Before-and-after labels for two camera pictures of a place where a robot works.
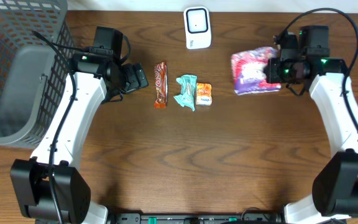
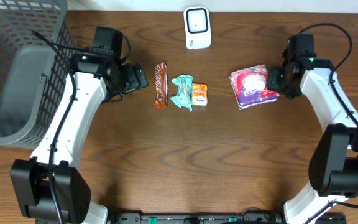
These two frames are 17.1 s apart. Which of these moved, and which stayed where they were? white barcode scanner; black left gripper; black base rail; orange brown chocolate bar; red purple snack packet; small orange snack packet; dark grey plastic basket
Moved: red purple snack packet; small orange snack packet
Stayed: black base rail; dark grey plastic basket; orange brown chocolate bar; black left gripper; white barcode scanner
